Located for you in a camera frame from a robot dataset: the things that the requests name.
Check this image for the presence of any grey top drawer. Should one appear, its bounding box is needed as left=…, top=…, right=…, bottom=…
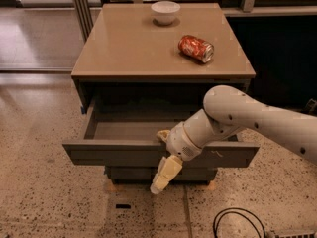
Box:
left=63, top=99, right=259, bottom=169

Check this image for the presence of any grey bottom drawer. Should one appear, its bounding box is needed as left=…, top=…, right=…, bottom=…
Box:
left=105, top=166, right=217, bottom=182

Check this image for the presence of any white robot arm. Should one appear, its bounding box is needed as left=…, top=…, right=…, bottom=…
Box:
left=150, top=85, right=317, bottom=194

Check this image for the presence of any grey drawer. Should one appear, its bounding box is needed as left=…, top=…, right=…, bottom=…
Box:
left=105, top=166, right=217, bottom=182
left=63, top=99, right=259, bottom=169

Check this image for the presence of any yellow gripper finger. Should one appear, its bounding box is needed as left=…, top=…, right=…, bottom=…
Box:
left=150, top=155, right=183, bottom=194
left=157, top=130, right=170, bottom=142

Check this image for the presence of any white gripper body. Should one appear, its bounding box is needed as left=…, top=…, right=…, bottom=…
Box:
left=166, top=122, right=202, bottom=161

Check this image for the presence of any black cable loop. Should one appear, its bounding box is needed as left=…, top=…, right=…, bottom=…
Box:
left=212, top=207, right=267, bottom=238

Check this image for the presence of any grey drawer cabinet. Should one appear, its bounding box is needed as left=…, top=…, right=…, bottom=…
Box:
left=70, top=2, right=257, bottom=185

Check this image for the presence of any white ceramic bowl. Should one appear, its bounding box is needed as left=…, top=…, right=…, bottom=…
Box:
left=151, top=1, right=180, bottom=25

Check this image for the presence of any red soda can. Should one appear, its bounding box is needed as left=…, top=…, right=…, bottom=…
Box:
left=178, top=35, right=214, bottom=63

